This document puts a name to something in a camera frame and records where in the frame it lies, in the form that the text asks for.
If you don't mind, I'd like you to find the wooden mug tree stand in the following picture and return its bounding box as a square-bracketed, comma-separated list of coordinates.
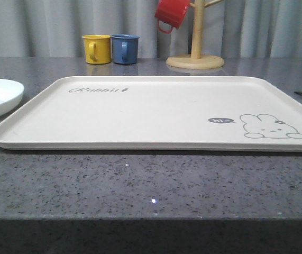
[166, 1, 224, 69]

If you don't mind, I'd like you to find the blue mug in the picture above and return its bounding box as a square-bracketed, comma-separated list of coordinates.
[111, 34, 140, 65]

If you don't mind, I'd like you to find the yellow mug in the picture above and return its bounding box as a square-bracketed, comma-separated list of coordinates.
[82, 34, 111, 65]

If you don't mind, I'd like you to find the red mug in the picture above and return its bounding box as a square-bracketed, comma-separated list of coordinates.
[154, 0, 190, 34]

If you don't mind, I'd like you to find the beige rabbit serving tray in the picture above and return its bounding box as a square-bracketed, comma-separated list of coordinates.
[0, 76, 302, 152]

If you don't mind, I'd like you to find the grey pleated curtain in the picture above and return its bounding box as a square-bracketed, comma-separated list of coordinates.
[0, 1, 302, 58]

